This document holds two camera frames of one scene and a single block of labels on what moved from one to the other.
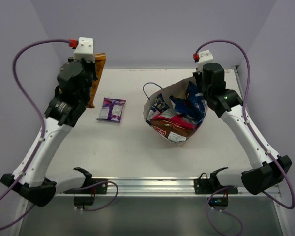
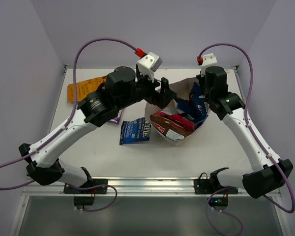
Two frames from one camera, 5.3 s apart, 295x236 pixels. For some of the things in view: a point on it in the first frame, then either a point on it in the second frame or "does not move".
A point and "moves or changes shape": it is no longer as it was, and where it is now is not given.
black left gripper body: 92,71 → 158,93
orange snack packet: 100,58 moves or changes shape
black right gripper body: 199,82 does not move
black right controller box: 218,201 does not move
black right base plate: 210,186 does not move
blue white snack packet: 160,106 → 138,130
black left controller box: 83,200 does not move
